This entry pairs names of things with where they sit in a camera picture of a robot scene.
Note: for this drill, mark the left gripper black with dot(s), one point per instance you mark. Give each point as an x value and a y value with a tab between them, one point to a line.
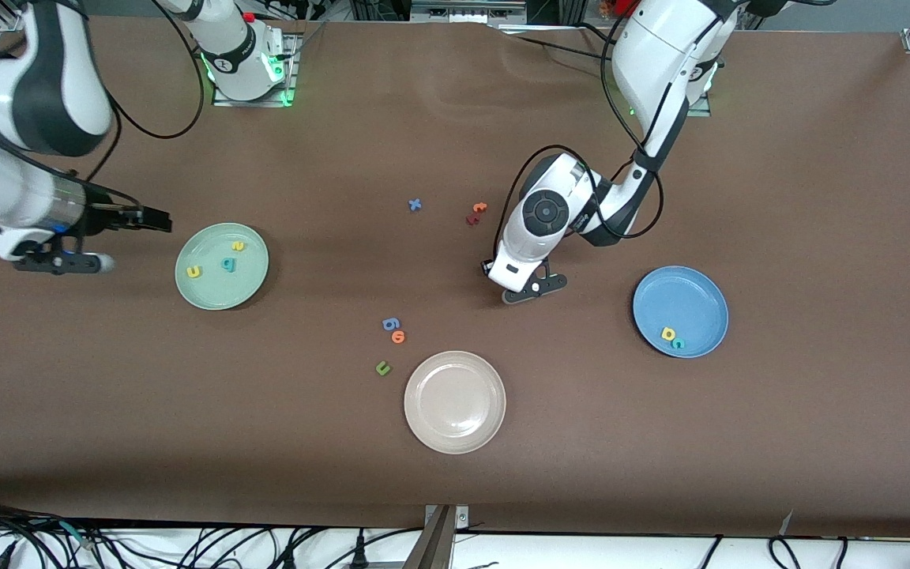
485	270

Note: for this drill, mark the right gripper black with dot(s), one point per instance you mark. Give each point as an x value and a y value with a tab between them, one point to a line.
102	216

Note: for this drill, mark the teal foam letter b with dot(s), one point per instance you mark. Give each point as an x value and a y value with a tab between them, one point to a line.
227	265

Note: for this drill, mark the yellow looped foam letter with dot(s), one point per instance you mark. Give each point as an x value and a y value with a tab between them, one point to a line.
665	334

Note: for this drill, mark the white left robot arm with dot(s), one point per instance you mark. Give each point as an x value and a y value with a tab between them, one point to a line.
660	55

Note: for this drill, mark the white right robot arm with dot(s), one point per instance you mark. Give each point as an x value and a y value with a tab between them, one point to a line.
234	55

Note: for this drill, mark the pale green plate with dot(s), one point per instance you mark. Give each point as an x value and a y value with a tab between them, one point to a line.
214	292

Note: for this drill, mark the blue foam letter g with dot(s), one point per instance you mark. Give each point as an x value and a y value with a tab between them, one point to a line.
390	323

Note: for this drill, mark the beige plate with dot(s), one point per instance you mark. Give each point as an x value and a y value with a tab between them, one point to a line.
455	403

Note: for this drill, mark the green foam letter u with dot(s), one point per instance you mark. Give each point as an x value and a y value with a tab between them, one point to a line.
381	369

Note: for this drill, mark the brown table cover sheet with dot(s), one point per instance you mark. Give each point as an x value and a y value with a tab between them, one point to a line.
107	411

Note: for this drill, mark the blue plate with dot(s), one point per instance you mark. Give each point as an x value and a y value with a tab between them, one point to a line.
692	300

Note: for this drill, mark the grey background device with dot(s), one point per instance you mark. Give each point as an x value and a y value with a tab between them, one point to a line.
463	9

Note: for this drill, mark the red background box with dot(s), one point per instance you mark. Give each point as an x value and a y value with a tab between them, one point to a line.
625	6

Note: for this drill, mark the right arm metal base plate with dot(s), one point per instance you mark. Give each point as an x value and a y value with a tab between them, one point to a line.
291	71

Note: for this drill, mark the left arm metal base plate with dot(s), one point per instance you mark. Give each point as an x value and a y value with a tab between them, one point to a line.
700	112

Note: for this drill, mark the aluminium table edge bracket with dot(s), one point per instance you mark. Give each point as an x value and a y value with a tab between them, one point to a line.
435	545

